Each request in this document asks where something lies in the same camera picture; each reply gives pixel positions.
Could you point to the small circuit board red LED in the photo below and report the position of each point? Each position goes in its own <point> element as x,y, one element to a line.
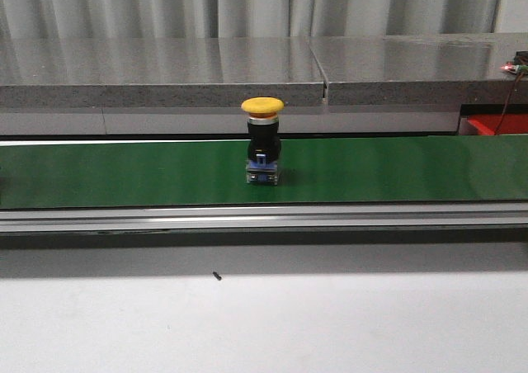
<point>514,67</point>

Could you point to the grey stone countertop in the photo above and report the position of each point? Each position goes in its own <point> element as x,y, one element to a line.
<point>215,72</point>

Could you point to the white pleated curtain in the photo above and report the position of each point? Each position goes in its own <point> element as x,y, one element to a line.
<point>256,18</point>

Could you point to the red plastic tray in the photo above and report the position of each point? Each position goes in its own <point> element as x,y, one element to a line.
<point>496,125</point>

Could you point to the aluminium conveyor frame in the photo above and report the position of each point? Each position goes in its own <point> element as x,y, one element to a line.
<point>264,217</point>

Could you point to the green conveyor belt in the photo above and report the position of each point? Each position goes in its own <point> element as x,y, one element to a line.
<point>430,168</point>

